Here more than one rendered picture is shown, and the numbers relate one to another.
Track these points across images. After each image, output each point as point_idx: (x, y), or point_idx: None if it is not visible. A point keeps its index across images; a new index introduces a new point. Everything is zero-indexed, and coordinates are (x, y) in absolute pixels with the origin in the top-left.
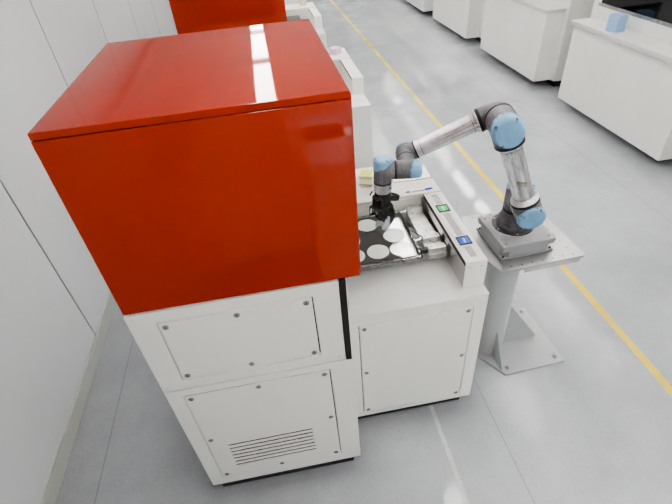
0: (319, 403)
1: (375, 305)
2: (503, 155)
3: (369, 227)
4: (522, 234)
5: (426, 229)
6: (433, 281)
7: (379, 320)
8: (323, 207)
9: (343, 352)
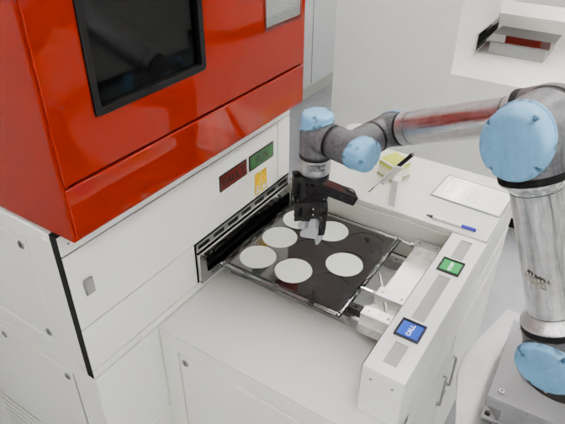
0: (72, 416)
1: (213, 338)
2: (509, 196)
3: (330, 235)
4: (555, 398)
5: (407, 286)
6: (329, 366)
7: (204, 363)
8: (1, 89)
9: (81, 360)
